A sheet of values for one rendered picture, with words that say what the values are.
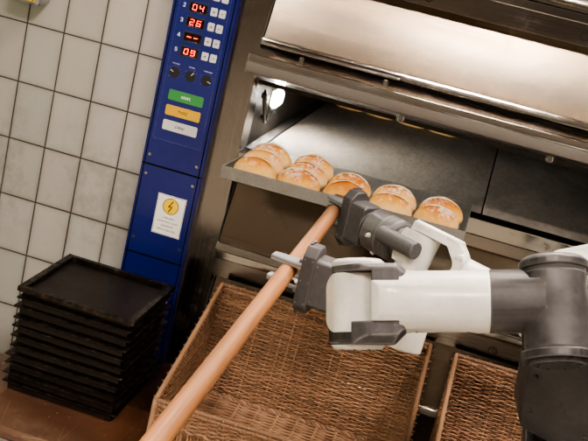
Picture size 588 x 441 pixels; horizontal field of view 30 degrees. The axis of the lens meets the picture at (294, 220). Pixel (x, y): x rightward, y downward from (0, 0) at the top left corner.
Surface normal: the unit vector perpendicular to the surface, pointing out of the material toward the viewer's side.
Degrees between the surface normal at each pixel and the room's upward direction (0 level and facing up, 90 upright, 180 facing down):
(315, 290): 91
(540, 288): 59
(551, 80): 70
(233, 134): 90
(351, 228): 91
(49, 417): 0
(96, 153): 90
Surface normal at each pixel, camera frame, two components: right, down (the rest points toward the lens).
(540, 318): -0.64, -0.23
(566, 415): -0.68, 0.25
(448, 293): -0.11, -0.29
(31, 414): 0.22, -0.93
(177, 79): -0.22, 0.23
